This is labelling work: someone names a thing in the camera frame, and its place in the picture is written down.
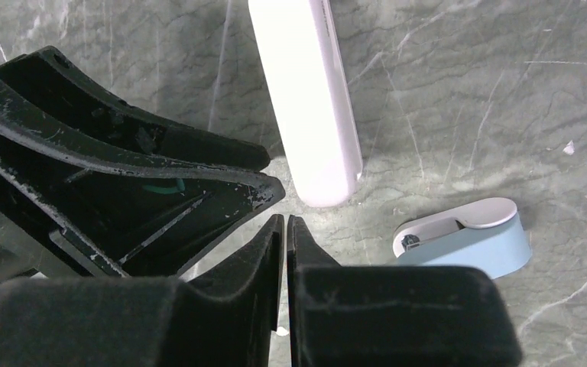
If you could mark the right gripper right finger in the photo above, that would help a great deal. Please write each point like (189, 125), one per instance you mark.
(392, 315)

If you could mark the long white stapler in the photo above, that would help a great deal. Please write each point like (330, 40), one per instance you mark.
(301, 60)

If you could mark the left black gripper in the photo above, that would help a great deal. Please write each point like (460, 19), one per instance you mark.
(73, 203)

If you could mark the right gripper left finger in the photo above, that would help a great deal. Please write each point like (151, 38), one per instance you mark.
(224, 317)

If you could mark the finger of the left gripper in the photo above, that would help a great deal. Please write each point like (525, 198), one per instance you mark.
(53, 83)

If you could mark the small blue stapler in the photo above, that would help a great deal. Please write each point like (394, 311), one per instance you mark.
(486, 234)

